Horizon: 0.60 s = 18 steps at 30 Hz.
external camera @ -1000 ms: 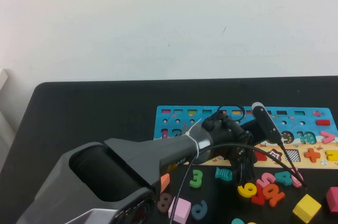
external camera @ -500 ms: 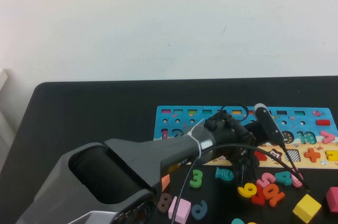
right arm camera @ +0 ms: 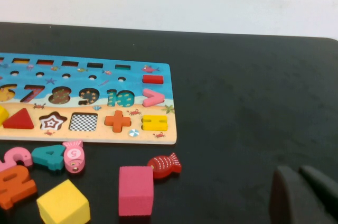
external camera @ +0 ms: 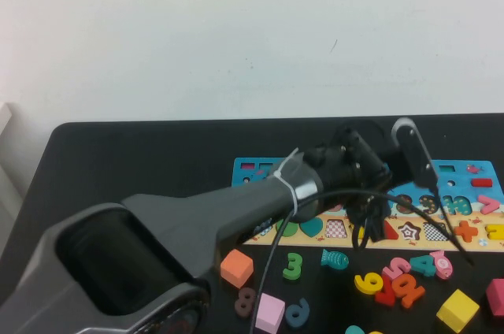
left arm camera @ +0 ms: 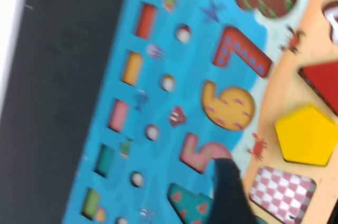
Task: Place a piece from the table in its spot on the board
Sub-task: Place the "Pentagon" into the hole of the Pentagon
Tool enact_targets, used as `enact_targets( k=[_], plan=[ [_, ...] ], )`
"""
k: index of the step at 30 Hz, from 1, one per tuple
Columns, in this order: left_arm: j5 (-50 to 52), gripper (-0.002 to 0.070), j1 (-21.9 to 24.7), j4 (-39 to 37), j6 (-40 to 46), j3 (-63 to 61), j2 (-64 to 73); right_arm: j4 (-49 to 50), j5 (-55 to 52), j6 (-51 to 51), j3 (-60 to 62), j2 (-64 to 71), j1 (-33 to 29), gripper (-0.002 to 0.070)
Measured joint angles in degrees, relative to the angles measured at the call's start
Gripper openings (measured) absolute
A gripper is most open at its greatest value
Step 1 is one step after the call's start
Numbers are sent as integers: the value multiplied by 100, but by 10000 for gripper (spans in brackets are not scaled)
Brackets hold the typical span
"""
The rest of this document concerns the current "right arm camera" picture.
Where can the pink wooden fish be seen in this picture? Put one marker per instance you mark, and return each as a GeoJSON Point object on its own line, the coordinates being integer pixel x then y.
{"type": "Point", "coordinates": [74, 163]}

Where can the red wooden fish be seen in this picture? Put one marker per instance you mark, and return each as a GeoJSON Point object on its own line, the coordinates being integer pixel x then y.
{"type": "Point", "coordinates": [162, 166]}

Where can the red minus sign piece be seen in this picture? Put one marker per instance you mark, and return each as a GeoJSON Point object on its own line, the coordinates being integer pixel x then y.
{"type": "Point", "coordinates": [153, 79]}

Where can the magenta square block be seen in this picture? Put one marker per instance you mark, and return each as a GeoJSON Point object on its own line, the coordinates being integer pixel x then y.
{"type": "Point", "coordinates": [136, 192]}

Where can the red triangle piece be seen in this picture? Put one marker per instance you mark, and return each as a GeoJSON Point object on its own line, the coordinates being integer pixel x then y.
{"type": "Point", "coordinates": [19, 122]}

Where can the orange plus sign piece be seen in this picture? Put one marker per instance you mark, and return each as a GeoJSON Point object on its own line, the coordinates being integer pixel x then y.
{"type": "Point", "coordinates": [118, 121]}

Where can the teal number four piece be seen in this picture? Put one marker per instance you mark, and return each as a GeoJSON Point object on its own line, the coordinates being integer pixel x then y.
{"type": "Point", "coordinates": [39, 156]}

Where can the yellow equals sign piece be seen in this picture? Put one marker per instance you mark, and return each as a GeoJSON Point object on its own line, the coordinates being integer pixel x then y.
{"type": "Point", "coordinates": [154, 119]}

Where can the pink greater-than sign piece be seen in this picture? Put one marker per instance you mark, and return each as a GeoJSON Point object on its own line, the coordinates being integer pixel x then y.
{"type": "Point", "coordinates": [158, 97]}

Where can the pink number five piece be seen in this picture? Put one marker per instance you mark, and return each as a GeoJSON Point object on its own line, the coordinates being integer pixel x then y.
{"type": "Point", "coordinates": [26, 159]}

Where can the yellow wooden cube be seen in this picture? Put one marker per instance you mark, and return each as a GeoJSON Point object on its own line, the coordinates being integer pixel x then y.
{"type": "Point", "coordinates": [63, 203]}

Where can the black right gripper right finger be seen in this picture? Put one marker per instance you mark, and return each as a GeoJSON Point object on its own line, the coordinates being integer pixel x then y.
{"type": "Point", "coordinates": [324, 184]}

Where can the blue wooden number puzzle board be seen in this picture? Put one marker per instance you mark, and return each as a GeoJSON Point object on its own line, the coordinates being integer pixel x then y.
{"type": "Point", "coordinates": [79, 136]}

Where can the yellow pentagon piece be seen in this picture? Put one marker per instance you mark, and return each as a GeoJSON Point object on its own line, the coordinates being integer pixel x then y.
{"type": "Point", "coordinates": [2, 115]}

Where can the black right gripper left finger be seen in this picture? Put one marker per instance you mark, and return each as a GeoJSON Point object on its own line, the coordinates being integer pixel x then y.
{"type": "Point", "coordinates": [290, 203]}

